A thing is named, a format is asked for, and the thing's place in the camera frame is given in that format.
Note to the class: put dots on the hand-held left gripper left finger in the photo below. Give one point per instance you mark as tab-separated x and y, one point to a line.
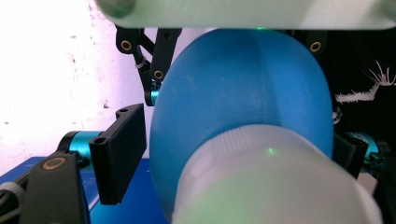
120	155

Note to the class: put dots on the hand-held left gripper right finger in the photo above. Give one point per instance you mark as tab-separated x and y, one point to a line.
350	154

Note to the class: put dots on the blue bottle with white cap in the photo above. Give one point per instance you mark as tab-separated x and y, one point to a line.
236	102

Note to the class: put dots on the blue cardboard box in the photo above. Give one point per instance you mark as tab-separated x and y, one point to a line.
134	205

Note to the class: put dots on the black cloth with white print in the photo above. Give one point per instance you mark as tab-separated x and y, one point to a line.
364	59

